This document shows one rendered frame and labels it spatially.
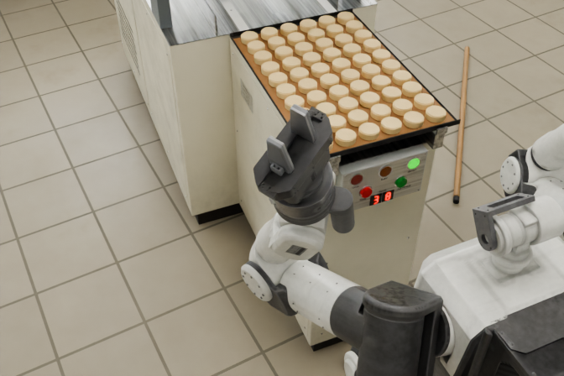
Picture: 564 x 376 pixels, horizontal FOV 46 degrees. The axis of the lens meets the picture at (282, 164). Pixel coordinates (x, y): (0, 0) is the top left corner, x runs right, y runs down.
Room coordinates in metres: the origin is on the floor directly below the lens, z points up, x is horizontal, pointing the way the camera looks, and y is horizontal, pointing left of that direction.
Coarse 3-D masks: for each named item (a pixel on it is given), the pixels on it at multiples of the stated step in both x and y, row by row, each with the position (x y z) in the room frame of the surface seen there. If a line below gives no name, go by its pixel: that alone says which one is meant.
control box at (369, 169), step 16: (368, 160) 1.23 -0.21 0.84; (384, 160) 1.23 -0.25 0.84; (400, 160) 1.23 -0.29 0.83; (352, 176) 1.18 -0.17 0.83; (368, 176) 1.20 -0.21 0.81; (384, 176) 1.22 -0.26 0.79; (400, 176) 1.23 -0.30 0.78; (416, 176) 1.25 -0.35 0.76; (352, 192) 1.19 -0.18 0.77; (384, 192) 1.22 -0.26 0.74; (400, 192) 1.24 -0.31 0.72
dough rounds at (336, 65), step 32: (288, 32) 1.70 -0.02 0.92; (320, 32) 1.70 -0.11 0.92; (352, 32) 1.72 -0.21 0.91; (256, 64) 1.56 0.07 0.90; (288, 64) 1.53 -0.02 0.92; (320, 64) 1.53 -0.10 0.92; (352, 64) 1.56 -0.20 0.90; (384, 64) 1.53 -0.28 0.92; (288, 96) 1.39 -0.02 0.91; (320, 96) 1.38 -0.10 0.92; (352, 96) 1.41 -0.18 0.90; (384, 96) 1.39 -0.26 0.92; (416, 96) 1.38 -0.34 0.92; (352, 128) 1.27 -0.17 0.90; (384, 128) 1.26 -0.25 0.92; (416, 128) 1.27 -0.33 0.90
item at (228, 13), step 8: (216, 0) 1.97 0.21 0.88; (224, 0) 1.93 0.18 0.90; (216, 8) 1.98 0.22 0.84; (224, 8) 1.88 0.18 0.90; (232, 8) 1.88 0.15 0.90; (224, 16) 1.89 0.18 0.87; (232, 16) 1.83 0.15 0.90; (240, 16) 1.83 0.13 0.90; (232, 24) 1.81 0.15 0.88; (240, 24) 1.78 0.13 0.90; (232, 32) 1.81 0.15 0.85; (336, 160) 1.16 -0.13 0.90; (336, 168) 1.17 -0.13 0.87
